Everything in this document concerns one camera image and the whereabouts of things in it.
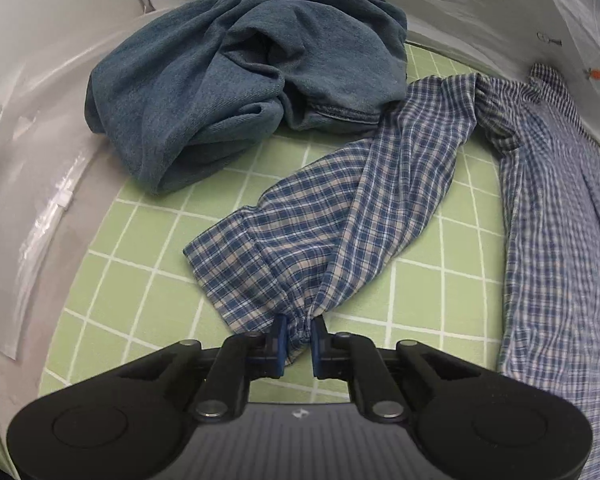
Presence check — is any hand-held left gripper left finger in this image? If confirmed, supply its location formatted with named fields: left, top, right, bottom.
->
left=114, top=314, right=287, bottom=424

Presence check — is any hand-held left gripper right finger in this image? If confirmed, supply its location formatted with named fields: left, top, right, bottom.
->
left=310, top=317, right=487, bottom=424

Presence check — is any blue plaid shirt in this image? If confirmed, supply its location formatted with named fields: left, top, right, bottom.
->
left=182, top=62, right=600, bottom=480

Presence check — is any green grid cutting mat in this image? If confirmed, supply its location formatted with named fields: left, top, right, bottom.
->
left=37, top=42, right=512, bottom=407

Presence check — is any blue denim garment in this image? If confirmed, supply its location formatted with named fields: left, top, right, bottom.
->
left=84, top=0, right=409, bottom=197

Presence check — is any clear plastic bag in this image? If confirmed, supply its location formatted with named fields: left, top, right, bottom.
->
left=0, top=87, right=148, bottom=361

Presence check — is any white carrot print sheet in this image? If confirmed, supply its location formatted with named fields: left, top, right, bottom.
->
left=125, top=0, right=600, bottom=153

